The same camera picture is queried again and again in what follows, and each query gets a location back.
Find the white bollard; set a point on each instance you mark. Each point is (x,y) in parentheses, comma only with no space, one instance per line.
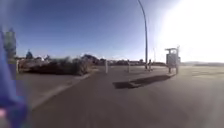
(17,66)
(106,66)
(128,66)

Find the row of dark bushes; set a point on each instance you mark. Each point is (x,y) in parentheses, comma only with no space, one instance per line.
(63,66)

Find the tall dark tree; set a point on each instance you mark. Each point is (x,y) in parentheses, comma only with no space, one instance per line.
(10,43)

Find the grey asphalt path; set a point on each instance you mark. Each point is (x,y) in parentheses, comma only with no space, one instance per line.
(133,103)

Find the sign board on posts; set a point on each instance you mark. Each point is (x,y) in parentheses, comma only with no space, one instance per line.
(172,59)

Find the pale kerb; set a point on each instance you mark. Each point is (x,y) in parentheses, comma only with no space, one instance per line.
(56,90)

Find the curved street lamp pole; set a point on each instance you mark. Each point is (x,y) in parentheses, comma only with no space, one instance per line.
(146,36)

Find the person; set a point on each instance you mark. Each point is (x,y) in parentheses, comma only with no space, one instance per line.
(149,65)

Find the flat dry grass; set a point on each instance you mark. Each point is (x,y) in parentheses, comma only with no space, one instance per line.
(208,70)

